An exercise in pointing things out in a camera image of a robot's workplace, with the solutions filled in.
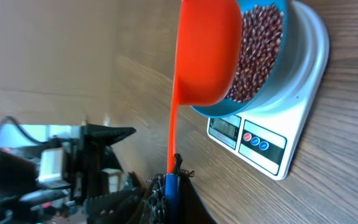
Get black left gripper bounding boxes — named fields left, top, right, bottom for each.
left=50, top=124, right=145, bottom=224

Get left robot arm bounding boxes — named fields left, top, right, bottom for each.
left=0, top=124, right=144, bottom=223

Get white digital kitchen scale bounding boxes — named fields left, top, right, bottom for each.
left=206, top=1, right=329, bottom=180

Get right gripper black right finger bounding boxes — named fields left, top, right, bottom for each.
left=173, top=153, right=217, bottom=224

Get red beans in bowl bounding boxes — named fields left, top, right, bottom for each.
left=226, top=4, right=284, bottom=103

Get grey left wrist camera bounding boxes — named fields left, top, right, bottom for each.
left=38, top=147, right=67, bottom=188

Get red scoop with blue handle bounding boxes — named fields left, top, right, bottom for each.
left=165, top=0, right=242, bottom=223

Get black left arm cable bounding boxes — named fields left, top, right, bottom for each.
left=0, top=115, right=51, bottom=147

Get blue bowl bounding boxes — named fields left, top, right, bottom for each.
left=193, top=0, right=302, bottom=118

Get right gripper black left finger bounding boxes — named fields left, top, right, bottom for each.
left=132, top=174, right=168, bottom=224

